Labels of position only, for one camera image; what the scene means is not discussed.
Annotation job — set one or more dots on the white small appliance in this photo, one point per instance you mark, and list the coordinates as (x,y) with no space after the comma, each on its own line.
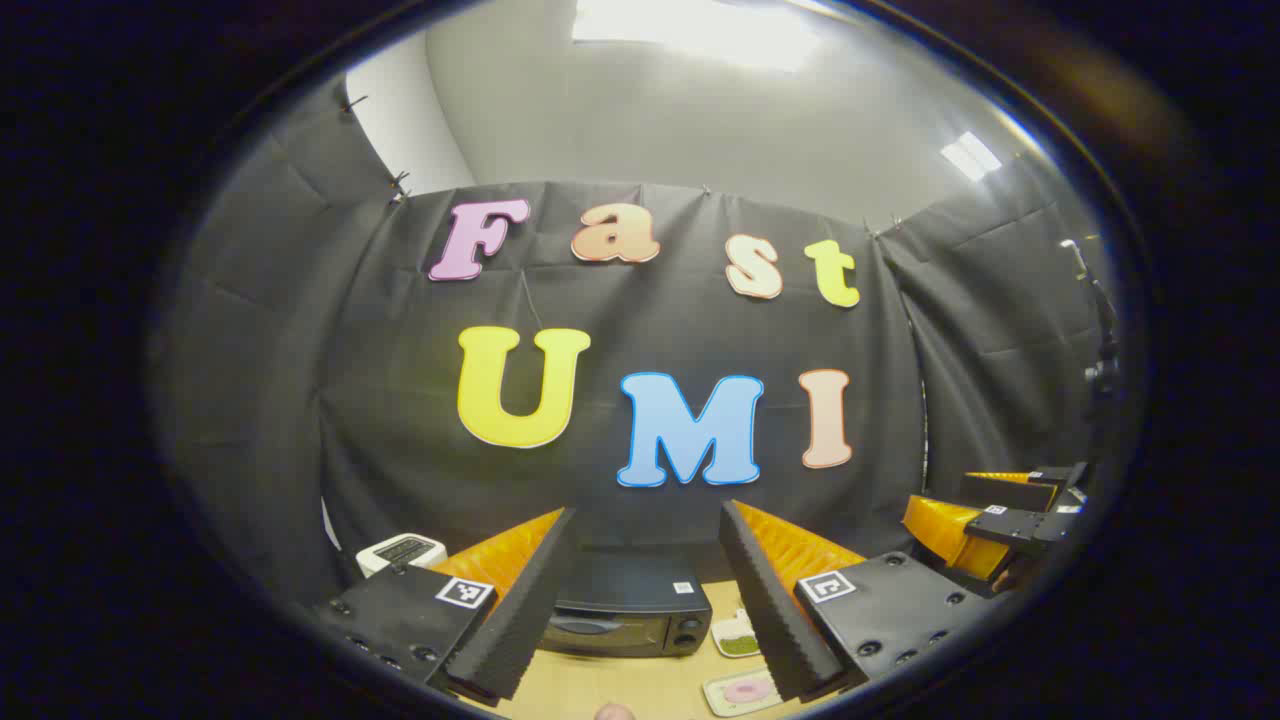
(400,552)

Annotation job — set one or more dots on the white divided tray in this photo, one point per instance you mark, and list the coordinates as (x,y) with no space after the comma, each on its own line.
(735,625)

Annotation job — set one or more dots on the small ceiling light panel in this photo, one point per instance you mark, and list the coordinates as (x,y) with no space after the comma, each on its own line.
(970,155)

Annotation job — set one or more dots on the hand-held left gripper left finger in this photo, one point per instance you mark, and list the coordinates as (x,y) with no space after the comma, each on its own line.
(520,610)

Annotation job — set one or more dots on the pile of green mung beans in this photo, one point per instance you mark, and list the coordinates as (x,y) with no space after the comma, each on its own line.
(740,645)

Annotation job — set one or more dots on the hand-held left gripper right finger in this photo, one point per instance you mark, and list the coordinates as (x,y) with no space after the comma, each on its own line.
(775,610)

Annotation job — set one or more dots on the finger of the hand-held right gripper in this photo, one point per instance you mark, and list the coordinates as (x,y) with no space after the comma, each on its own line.
(1005,492)
(1020,528)

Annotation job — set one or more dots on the black electric oven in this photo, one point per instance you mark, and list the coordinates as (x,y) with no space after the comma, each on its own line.
(630,600)

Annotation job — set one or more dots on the white square plate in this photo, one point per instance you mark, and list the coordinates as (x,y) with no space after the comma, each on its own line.
(720,695)

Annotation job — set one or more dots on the pink ham slice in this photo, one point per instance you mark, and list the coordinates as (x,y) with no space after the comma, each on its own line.
(745,690)

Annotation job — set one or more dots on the dark metal stand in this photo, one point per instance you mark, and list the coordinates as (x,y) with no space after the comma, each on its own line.
(1103,375)

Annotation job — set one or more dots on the large ceiling light panel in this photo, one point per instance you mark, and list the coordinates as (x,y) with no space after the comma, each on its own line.
(690,30)

